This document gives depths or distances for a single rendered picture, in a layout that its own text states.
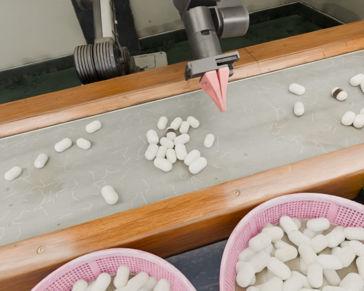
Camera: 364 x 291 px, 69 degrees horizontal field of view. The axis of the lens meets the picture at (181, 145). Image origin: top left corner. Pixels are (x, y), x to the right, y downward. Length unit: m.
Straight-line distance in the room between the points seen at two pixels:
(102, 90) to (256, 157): 0.41
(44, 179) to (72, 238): 0.18
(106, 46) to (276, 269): 0.73
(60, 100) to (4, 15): 1.95
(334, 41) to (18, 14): 2.27
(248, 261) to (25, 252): 0.32
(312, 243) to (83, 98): 0.57
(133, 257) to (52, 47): 2.39
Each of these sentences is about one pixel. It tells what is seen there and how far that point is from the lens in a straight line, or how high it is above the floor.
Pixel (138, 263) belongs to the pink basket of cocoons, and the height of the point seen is 0.75.
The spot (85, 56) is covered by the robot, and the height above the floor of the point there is 0.78.
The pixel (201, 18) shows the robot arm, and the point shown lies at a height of 0.93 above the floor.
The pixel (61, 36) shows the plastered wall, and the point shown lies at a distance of 2.63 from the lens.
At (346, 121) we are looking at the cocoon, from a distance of 0.61.
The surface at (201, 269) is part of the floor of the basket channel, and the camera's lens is 0.48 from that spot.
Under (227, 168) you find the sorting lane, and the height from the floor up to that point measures 0.74.
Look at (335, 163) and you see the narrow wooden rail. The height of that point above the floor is 0.76.
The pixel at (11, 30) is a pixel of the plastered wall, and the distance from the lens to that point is 2.67.
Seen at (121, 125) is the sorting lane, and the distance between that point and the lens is 0.62.
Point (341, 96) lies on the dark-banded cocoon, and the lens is 0.67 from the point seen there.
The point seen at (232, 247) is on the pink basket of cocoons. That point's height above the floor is 0.76.
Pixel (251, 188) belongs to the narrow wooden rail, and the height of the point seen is 0.76.
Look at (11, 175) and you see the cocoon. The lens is 0.61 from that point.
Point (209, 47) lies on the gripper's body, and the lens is 0.54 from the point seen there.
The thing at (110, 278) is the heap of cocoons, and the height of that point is 0.74.
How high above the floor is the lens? 1.12
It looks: 45 degrees down
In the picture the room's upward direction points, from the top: 9 degrees counter-clockwise
